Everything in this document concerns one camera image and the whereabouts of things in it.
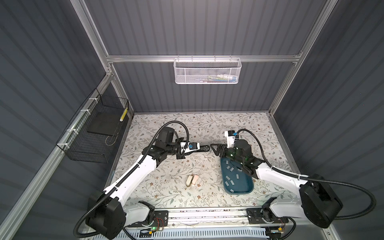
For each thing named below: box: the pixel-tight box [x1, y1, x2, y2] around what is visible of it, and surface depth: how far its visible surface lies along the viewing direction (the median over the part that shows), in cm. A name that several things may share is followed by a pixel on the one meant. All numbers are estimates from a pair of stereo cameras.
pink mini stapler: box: [192, 174, 200, 186], surface depth 85 cm
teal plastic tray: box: [220, 157, 254, 195], surface depth 86 cm
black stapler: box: [183, 145, 211, 155], surface depth 80 cm
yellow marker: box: [119, 107, 128, 122], surface depth 83 cm
